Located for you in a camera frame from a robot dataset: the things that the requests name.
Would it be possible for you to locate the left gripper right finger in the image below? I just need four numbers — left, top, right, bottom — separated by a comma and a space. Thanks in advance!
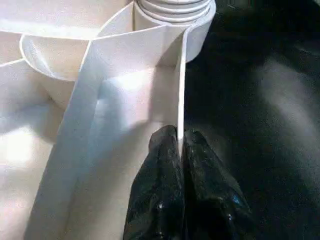
181, 129, 261, 240

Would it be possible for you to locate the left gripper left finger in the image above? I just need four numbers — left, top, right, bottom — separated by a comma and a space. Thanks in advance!
123, 124, 186, 240

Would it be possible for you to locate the white plastic table top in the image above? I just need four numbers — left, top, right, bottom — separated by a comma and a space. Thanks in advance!
0, 0, 217, 240

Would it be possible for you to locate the white plastic table leg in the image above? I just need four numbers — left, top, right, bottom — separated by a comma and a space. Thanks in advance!
136, 0, 213, 25

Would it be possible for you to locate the black plastic mat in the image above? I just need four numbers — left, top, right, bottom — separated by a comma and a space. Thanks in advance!
181, 0, 320, 240

